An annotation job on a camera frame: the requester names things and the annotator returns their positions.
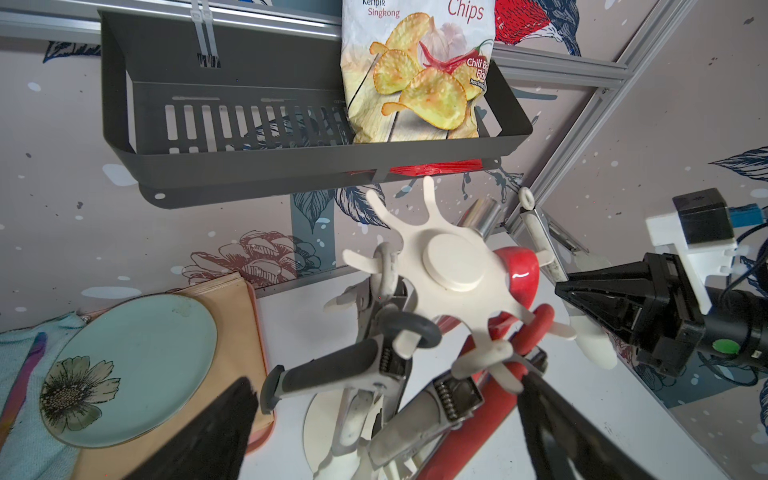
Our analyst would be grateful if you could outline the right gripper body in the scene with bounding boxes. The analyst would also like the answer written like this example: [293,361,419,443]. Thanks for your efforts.
[635,253,767,377]

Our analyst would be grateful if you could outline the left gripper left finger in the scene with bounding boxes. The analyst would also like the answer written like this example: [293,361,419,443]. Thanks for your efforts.
[127,377,258,480]

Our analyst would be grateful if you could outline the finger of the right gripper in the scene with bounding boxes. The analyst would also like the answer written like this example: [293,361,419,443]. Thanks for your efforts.
[594,299,672,360]
[555,253,666,318]

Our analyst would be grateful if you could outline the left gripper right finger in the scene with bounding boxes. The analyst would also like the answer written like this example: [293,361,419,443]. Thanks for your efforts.
[518,373,653,480]

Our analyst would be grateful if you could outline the red steel tongs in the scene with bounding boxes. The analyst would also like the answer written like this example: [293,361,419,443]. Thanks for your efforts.
[416,304,555,480]

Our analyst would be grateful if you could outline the black steel tongs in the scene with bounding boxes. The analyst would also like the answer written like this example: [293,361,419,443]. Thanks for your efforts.
[259,305,444,480]

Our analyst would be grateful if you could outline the cream utensil rack stand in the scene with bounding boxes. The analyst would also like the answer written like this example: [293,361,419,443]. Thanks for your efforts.
[302,175,578,480]

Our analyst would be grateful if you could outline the orange cutting board mat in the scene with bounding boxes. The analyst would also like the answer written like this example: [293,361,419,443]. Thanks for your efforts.
[71,273,267,479]

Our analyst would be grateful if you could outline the light green plate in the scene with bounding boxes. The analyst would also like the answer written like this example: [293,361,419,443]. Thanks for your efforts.
[39,294,218,449]

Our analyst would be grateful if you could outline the teal cloth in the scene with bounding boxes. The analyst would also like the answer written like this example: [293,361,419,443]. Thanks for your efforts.
[1,313,85,479]

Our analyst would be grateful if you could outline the Chuba cassava chips bag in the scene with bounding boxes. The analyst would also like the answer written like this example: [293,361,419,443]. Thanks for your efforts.
[340,0,495,144]

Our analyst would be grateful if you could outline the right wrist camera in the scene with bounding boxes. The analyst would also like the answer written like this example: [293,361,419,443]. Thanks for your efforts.
[645,188,767,314]

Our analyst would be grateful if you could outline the pink handled utensil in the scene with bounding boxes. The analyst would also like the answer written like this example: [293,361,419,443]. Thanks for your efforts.
[0,332,48,447]

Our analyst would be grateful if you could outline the dark wall basket shelf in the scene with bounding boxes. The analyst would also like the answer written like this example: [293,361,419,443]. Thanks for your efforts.
[101,11,532,209]

